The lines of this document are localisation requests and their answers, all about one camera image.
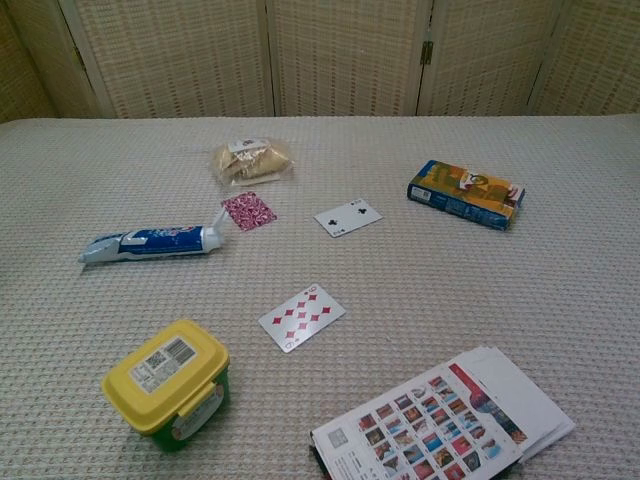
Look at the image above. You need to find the white booklet with photo grid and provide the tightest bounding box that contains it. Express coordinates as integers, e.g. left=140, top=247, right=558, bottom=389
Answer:
left=308, top=345, right=577, bottom=480

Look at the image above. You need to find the blue and white toothpaste tube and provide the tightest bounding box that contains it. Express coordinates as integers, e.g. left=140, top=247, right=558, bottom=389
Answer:
left=77, top=208, right=227, bottom=265

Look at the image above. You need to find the bread in clear plastic bag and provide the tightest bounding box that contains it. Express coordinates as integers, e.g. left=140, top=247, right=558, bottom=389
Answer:
left=209, top=138, right=295, bottom=189

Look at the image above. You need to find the nine of diamonds card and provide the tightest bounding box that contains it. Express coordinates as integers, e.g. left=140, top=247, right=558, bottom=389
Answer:
left=257, top=283, right=347, bottom=354

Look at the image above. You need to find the two of clubs card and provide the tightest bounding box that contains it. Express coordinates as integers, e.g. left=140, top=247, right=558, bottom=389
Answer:
left=313, top=198, right=384, bottom=239

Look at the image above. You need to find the red patterned playing card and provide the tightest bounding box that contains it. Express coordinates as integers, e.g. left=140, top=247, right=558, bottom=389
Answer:
left=221, top=191, right=279, bottom=232

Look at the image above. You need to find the white woven tablecloth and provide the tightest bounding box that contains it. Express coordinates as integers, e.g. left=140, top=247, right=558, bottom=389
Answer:
left=0, top=113, right=640, bottom=480

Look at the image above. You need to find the beige woven folding screen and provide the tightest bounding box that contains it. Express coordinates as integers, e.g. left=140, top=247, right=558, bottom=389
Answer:
left=0, top=0, right=640, bottom=124

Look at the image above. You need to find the blue and orange carton box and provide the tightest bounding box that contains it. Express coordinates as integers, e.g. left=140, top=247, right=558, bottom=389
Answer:
left=406, top=159, right=526, bottom=232

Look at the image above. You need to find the green container with yellow lid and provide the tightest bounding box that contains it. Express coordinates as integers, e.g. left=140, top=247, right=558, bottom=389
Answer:
left=100, top=319, right=231, bottom=454

